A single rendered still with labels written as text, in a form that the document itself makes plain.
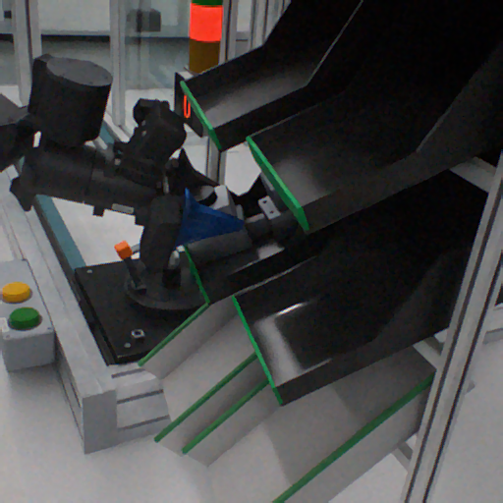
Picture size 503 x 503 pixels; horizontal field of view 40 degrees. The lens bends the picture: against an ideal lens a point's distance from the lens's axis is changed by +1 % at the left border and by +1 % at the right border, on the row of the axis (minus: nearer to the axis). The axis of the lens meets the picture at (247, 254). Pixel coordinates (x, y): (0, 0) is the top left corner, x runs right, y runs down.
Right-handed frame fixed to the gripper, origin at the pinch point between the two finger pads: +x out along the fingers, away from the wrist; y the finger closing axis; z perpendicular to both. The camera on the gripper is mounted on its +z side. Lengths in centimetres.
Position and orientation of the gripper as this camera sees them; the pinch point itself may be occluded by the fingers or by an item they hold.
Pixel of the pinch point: (208, 204)
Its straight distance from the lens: 70.6
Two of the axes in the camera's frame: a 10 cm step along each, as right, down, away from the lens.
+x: 9.4, 2.1, 2.8
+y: -1.1, -5.7, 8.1
